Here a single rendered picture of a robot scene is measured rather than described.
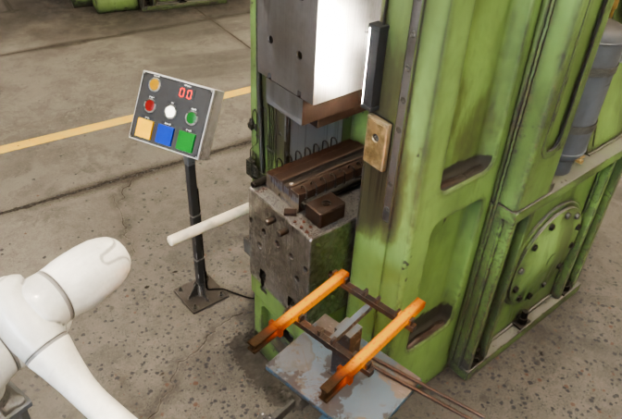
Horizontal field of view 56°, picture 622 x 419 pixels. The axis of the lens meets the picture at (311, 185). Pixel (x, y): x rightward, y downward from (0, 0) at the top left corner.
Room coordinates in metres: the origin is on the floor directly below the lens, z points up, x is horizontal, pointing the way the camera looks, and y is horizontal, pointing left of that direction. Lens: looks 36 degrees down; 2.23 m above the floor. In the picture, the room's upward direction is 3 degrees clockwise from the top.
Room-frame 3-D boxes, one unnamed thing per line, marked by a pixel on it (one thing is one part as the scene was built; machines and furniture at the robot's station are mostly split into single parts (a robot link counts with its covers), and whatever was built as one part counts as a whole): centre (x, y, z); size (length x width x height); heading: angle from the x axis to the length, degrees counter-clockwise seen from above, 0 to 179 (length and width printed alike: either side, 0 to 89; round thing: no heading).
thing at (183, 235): (1.95, 0.40, 0.62); 0.44 x 0.05 x 0.05; 131
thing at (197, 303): (2.12, 0.53, 0.05); 0.22 x 0.22 x 0.09; 41
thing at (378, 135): (1.59, -0.20, 1.27); 0.09 x 0.02 x 0.17; 41
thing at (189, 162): (2.11, 0.53, 0.54); 0.04 x 0.04 x 1.08; 41
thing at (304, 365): (1.18, -0.13, 0.66); 0.40 x 0.30 x 0.02; 51
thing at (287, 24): (1.85, -0.08, 1.56); 0.42 x 0.39 x 0.40; 131
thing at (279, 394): (1.71, 0.14, 0.01); 0.58 x 0.39 x 0.01; 41
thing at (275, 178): (1.88, -0.05, 0.96); 0.42 x 0.20 x 0.09; 131
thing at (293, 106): (1.88, -0.05, 1.32); 0.42 x 0.20 x 0.10; 131
